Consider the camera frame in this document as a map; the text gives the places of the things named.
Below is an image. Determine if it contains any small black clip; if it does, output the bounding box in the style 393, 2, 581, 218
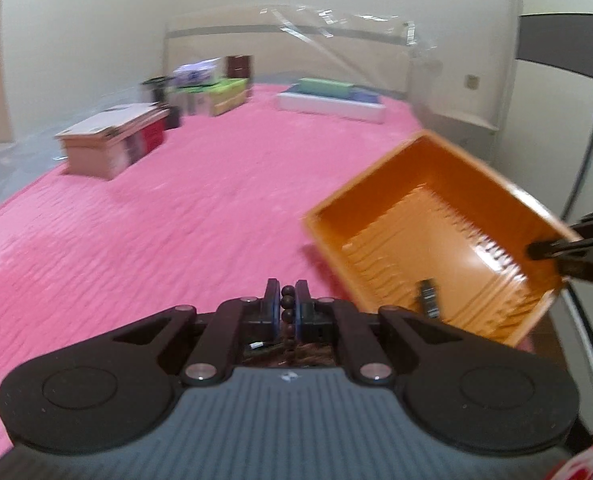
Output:
418, 279, 441, 320

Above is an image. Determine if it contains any long white box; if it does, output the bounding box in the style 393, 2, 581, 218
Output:
276, 91, 387, 125

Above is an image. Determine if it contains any pink red gift box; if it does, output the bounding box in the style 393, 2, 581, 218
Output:
54, 102, 170, 181

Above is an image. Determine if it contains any white nightstand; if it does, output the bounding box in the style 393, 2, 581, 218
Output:
424, 107, 500, 166

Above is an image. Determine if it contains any long green box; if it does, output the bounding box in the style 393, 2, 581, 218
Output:
299, 77, 356, 98

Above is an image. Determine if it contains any red patterned cloth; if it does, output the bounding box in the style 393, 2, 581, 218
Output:
541, 440, 593, 480

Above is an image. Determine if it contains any flat blue box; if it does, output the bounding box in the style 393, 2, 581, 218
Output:
284, 85, 380, 107

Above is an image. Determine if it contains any clear plastic wrap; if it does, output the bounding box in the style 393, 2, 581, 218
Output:
261, 2, 442, 111

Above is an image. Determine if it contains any orange plastic tray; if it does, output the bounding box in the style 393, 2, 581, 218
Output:
304, 130, 585, 348

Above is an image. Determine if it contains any dark brown bead bracelet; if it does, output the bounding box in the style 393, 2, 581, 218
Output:
241, 285, 337, 368

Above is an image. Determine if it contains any black base glass jar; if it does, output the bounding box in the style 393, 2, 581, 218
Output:
141, 76, 183, 128

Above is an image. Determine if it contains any pink blanket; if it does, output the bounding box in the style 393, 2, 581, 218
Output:
0, 82, 537, 471

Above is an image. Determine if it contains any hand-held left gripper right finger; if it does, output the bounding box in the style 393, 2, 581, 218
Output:
295, 279, 478, 387

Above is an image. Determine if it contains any beige bed headboard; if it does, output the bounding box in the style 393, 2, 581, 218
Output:
162, 5, 417, 106

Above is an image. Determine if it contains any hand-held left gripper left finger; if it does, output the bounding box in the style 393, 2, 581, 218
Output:
109, 278, 281, 387

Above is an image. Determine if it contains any purple tissue pack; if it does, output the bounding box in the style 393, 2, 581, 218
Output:
173, 58, 223, 88

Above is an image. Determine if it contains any green tissue multipack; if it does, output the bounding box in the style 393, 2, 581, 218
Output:
211, 78, 250, 117

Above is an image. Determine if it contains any white wardrobe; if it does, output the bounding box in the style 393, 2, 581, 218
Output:
497, 0, 593, 426

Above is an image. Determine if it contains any green white carton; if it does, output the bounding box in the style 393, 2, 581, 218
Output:
174, 87, 217, 117

